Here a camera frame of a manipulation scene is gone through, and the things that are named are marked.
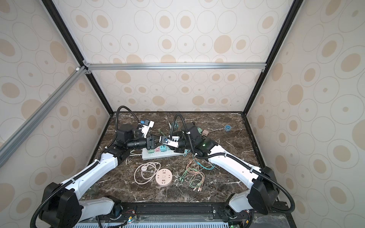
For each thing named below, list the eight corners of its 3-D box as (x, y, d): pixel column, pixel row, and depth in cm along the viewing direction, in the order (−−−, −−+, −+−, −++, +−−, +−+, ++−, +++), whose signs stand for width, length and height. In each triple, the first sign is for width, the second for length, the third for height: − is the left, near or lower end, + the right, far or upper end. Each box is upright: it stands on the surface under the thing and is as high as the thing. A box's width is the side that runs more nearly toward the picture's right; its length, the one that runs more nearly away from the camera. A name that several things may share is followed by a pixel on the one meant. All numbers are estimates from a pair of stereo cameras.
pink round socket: (155, 186, 84) (154, 185, 81) (157, 170, 90) (156, 168, 88) (171, 186, 84) (171, 185, 81) (172, 170, 90) (172, 168, 88)
